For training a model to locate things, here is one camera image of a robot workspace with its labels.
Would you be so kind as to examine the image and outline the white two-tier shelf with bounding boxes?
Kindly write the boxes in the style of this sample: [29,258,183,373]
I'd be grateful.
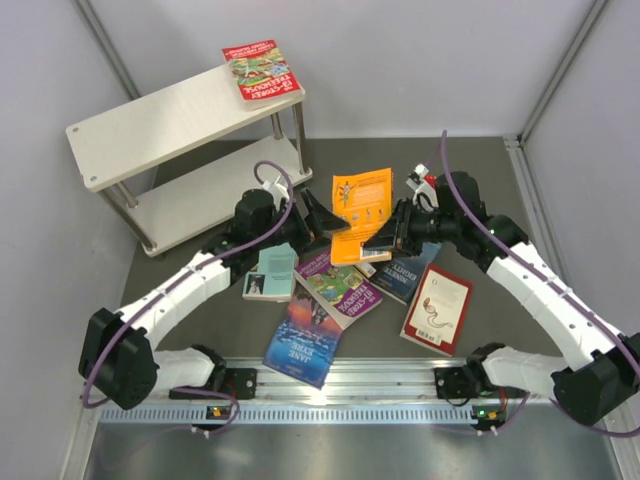
[66,65,313,257]

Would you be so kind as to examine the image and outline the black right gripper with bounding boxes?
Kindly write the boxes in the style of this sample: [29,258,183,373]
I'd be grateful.
[365,197,460,256]

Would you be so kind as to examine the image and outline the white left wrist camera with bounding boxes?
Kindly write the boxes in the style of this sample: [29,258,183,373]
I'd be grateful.
[261,175,290,203]

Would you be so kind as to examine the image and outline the light teal paperback book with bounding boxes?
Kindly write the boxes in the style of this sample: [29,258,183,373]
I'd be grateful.
[242,243,298,302]

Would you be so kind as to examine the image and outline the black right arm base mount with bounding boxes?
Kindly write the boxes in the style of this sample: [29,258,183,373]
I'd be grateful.
[433,367,503,407]

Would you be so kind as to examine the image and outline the red storey treehouse book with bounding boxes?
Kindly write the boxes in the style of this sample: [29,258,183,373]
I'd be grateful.
[222,39,304,111]

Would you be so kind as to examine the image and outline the aluminium front rail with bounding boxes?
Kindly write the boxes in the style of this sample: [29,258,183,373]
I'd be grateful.
[79,355,640,426]

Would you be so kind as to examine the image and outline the dark blue Nineteen Eighty-Four book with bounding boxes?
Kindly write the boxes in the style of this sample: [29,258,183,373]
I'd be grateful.
[369,242,442,305]

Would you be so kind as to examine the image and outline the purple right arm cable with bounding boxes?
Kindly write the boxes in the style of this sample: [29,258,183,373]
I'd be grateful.
[439,130,640,441]

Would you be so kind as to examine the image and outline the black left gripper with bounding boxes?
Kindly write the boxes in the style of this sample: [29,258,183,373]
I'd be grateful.
[254,188,349,256]

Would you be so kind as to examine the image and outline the red Edward Tulane book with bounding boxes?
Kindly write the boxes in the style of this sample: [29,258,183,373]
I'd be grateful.
[399,264,473,357]

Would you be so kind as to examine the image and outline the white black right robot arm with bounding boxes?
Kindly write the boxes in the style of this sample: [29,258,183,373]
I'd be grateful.
[363,171,639,427]

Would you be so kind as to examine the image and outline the purple storey treehouse book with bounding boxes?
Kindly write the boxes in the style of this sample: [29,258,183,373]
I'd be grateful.
[294,250,383,330]

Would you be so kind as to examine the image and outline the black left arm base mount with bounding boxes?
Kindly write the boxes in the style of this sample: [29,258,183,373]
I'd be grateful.
[169,367,257,400]

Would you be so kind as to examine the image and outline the blue Jane Eyre book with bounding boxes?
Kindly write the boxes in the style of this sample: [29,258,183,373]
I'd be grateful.
[263,283,343,389]

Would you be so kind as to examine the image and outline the orange Charlie Chocolate Factory book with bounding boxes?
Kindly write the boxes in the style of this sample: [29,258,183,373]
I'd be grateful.
[330,168,393,266]

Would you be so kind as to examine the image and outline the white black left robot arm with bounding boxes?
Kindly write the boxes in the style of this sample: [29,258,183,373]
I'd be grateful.
[78,189,349,410]

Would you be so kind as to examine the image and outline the black treehouse book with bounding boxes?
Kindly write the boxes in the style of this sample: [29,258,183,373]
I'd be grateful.
[355,260,391,281]

